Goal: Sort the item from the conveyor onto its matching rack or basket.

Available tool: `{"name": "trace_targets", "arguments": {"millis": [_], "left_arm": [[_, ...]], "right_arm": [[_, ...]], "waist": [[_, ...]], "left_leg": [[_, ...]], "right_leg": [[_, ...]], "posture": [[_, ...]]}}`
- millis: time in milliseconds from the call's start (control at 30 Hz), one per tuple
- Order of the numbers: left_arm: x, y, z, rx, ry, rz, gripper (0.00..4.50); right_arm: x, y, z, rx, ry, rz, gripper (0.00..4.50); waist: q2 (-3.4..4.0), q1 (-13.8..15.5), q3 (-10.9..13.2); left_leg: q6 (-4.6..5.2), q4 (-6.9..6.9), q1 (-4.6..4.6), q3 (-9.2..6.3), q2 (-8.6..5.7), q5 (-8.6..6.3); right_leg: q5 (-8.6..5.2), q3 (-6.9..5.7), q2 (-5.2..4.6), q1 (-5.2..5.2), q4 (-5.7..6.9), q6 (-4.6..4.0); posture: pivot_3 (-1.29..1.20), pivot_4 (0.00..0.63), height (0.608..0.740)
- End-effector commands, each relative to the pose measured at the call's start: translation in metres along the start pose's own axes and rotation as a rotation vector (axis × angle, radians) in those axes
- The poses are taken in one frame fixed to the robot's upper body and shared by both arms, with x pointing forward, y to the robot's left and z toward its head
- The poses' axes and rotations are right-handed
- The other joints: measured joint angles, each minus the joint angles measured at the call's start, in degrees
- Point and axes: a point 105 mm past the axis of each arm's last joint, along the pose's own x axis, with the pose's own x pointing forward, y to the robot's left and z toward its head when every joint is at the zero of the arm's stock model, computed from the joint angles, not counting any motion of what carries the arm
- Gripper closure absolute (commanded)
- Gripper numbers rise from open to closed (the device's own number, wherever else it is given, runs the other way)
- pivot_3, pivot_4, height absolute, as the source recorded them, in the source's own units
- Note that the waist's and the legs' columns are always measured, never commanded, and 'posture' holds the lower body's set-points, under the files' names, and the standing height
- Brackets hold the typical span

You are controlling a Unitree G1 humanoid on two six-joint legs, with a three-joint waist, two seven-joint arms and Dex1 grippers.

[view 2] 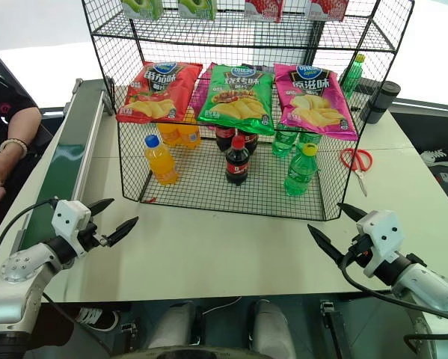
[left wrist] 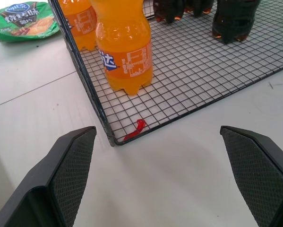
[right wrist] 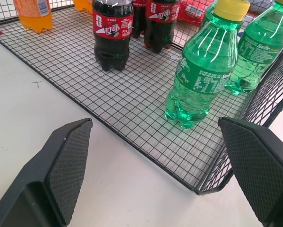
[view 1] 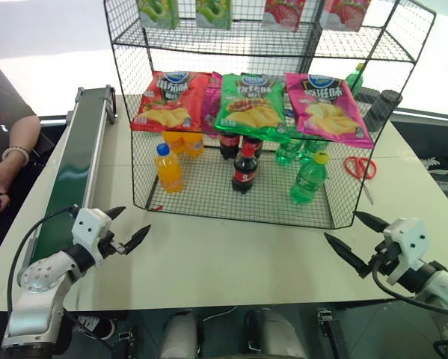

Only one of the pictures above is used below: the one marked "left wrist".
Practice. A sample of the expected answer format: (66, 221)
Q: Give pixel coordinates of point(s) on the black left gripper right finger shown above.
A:
(257, 175)

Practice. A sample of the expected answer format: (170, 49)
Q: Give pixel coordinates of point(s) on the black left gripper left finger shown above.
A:
(61, 179)

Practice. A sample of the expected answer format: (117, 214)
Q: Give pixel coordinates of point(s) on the red tape mark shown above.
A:
(135, 131)

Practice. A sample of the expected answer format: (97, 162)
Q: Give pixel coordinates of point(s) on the orange soda bottle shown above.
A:
(126, 47)
(78, 21)

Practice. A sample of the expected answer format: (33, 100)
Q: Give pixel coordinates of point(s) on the dark cola bottle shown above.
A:
(167, 10)
(199, 7)
(233, 20)

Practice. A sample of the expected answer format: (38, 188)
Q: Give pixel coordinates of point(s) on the green chips bag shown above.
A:
(23, 20)

